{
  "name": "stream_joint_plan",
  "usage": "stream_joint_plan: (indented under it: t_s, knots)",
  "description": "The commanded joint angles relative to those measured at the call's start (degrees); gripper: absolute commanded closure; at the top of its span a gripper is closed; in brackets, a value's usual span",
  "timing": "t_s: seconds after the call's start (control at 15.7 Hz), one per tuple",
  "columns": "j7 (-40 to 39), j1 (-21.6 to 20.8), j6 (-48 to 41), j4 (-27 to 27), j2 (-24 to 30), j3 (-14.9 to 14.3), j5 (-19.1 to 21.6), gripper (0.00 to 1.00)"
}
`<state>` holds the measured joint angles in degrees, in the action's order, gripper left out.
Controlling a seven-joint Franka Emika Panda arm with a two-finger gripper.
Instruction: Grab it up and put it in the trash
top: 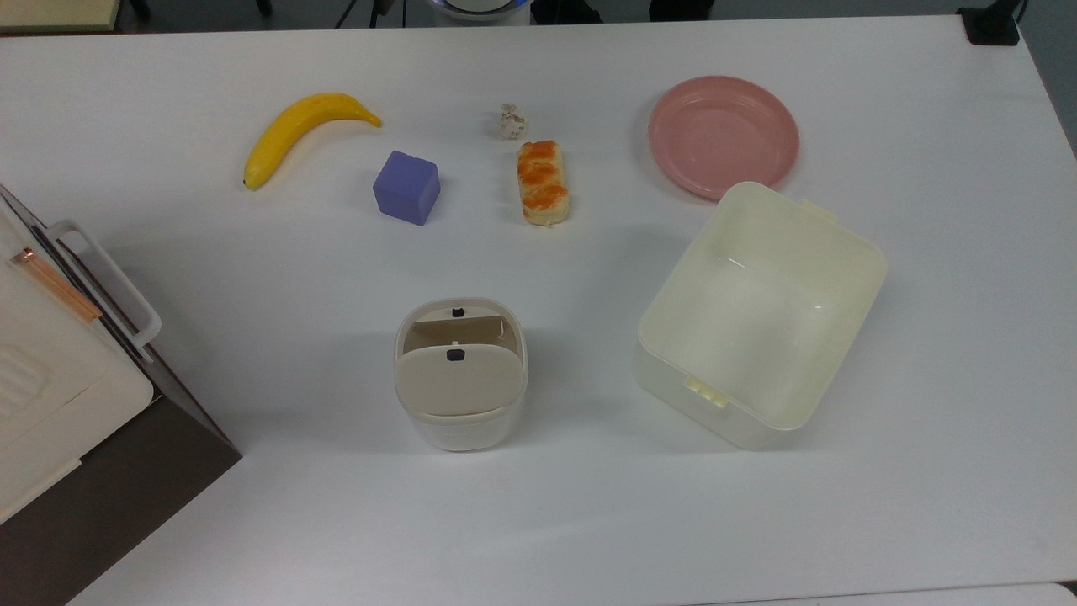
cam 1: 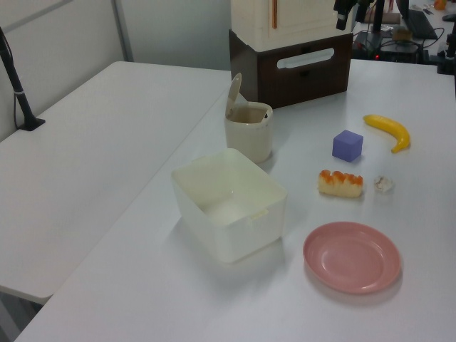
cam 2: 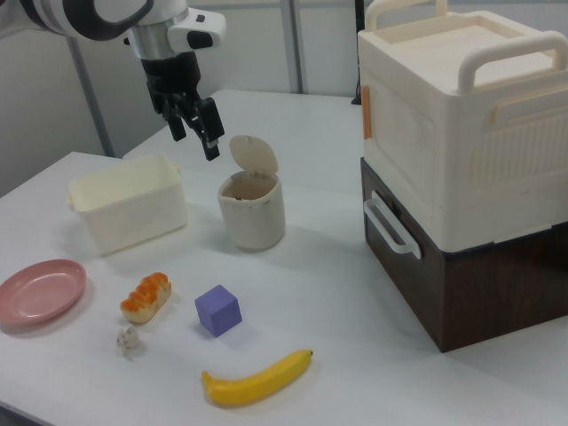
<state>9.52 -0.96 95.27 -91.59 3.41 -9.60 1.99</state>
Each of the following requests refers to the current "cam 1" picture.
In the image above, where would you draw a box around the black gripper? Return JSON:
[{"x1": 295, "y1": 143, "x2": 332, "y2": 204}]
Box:
[{"x1": 333, "y1": 0, "x2": 368, "y2": 31}]

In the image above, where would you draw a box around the white paper ball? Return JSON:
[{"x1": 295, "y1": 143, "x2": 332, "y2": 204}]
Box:
[{"x1": 373, "y1": 175, "x2": 395, "y2": 194}]

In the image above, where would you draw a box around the beige trash can with lid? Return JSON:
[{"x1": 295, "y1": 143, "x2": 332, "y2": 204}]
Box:
[{"x1": 223, "y1": 72, "x2": 274, "y2": 165}]

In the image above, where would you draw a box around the dark stand with black base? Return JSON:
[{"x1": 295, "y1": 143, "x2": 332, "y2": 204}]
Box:
[{"x1": 352, "y1": 0, "x2": 422, "y2": 62}]

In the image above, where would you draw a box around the black laptop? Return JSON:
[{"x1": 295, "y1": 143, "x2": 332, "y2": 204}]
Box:
[{"x1": 398, "y1": 0, "x2": 439, "y2": 41}]

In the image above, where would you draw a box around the dark brown drawer box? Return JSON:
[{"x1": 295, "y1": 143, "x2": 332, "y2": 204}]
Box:
[{"x1": 228, "y1": 28, "x2": 354, "y2": 110}]

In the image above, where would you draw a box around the black device on desk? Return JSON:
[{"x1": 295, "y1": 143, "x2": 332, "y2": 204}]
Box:
[{"x1": 435, "y1": 24, "x2": 456, "y2": 76}]

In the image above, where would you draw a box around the yellow toy banana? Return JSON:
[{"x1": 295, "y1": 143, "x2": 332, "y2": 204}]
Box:
[{"x1": 362, "y1": 113, "x2": 411, "y2": 155}]

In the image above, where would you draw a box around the purple foam cube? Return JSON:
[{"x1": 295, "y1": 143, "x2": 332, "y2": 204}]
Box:
[{"x1": 331, "y1": 129, "x2": 365, "y2": 164}]

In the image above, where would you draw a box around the toy bread with orange glaze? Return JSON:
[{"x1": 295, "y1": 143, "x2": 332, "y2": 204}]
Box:
[{"x1": 316, "y1": 169, "x2": 366, "y2": 200}]

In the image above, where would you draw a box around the white plastic storage bin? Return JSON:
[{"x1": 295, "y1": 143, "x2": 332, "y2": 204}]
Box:
[{"x1": 171, "y1": 147, "x2": 289, "y2": 265}]

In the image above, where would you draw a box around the pink plastic plate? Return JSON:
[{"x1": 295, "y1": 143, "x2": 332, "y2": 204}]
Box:
[{"x1": 302, "y1": 221, "x2": 403, "y2": 295}]

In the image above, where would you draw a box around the black pole stand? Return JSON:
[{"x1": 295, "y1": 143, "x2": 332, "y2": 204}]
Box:
[{"x1": 0, "y1": 26, "x2": 46, "y2": 133}]

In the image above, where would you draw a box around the cream plastic box with handles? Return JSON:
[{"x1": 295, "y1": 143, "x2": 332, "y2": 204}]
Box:
[{"x1": 230, "y1": 0, "x2": 354, "y2": 51}]

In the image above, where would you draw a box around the white drawer handle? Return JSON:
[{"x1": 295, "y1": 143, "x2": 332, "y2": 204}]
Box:
[{"x1": 276, "y1": 46, "x2": 337, "y2": 71}]

